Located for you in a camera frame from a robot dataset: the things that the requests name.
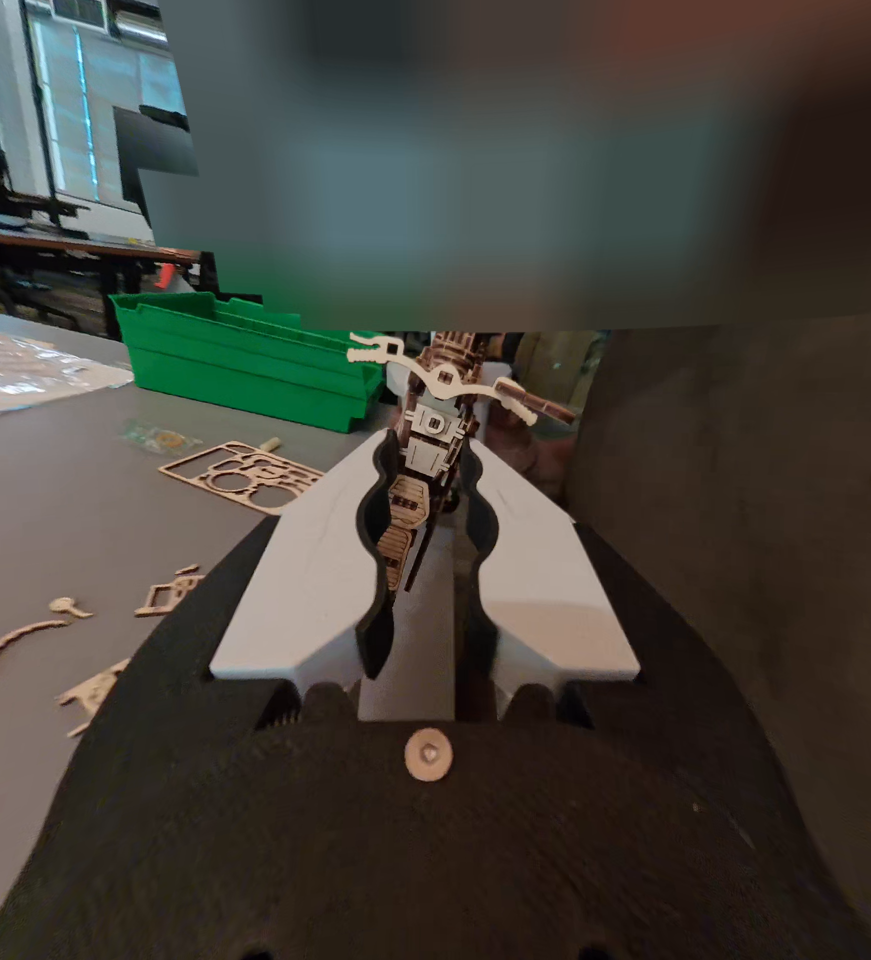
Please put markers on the small clear plastic bag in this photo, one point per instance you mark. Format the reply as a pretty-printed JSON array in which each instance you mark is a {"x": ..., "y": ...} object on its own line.
[{"x": 162, "y": 440}]

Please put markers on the wooden workbench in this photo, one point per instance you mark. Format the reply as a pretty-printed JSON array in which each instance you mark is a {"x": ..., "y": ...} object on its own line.
[{"x": 68, "y": 241}]

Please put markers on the grey desk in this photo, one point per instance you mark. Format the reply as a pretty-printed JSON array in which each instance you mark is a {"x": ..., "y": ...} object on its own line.
[{"x": 68, "y": 510}]

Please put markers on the notched wooden puzzle offcut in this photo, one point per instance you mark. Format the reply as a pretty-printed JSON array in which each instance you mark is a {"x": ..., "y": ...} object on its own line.
[{"x": 98, "y": 690}]

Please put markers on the black monitor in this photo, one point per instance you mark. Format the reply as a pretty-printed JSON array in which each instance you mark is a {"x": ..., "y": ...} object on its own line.
[{"x": 154, "y": 157}]

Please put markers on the curved toothed wooden piece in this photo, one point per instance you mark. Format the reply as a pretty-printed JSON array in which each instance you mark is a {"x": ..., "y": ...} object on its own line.
[{"x": 12, "y": 641}]

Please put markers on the green plastic bin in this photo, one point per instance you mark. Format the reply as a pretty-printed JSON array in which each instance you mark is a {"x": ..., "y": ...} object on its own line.
[{"x": 240, "y": 367}]

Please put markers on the slotted wooden puzzle offcut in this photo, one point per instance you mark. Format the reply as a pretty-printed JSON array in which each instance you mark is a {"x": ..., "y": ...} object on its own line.
[{"x": 152, "y": 611}]

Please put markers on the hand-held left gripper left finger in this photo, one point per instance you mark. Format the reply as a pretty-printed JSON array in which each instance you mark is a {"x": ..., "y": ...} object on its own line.
[{"x": 293, "y": 585}]

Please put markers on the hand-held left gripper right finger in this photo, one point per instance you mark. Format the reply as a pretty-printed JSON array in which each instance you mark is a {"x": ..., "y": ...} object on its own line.
[{"x": 555, "y": 600}]

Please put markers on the wooden sheet with round cutouts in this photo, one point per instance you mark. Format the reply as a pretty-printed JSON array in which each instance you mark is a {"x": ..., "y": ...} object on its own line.
[{"x": 180, "y": 472}]

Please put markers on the wooden motorcycle model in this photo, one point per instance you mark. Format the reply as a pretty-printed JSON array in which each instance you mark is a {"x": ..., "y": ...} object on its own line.
[{"x": 428, "y": 442}]

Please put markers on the round-headed wooden piece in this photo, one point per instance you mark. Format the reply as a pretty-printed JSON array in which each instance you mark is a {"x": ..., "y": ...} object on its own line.
[{"x": 64, "y": 604}]

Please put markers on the person's right hand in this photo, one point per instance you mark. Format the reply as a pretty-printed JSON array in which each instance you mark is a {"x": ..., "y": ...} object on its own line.
[{"x": 529, "y": 450}]

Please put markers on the clear plastic wrapping sheet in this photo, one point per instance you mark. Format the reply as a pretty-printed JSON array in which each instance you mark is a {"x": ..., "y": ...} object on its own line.
[{"x": 23, "y": 367}]

